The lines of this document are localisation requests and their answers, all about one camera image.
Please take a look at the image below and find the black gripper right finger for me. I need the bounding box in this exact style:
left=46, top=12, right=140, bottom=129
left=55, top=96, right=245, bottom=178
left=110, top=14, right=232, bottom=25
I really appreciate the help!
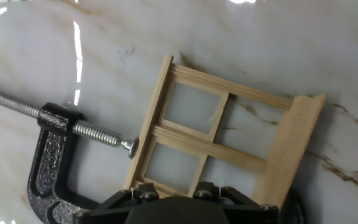
left=193, top=181, right=280, bottom=224

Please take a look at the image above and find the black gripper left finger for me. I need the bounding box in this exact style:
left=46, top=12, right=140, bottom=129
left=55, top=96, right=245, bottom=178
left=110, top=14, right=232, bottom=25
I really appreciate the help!
left=73, top=182, right=161, bottom=224

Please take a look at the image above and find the small wooden sliding sash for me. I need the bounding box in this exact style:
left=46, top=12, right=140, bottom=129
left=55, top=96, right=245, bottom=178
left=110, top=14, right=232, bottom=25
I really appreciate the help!
left=159, top=77, right=230, bottom=143
left=141, top=136, right=210, bottom=197

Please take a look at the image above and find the black C-clamp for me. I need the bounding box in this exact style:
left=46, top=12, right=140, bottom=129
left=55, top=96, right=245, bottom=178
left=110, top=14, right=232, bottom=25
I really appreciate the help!
left=0, top=86, right=307, bottom=224

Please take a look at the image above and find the white marble pattern board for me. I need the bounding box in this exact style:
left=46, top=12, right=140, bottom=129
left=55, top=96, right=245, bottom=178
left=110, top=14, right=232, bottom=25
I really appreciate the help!
left=0, top=0, right=358, bottom=224

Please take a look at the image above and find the small wooden window frame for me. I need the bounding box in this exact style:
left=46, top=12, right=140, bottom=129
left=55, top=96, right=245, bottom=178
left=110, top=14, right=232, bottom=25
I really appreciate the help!
left=122, top=55, right=327, bottom=209

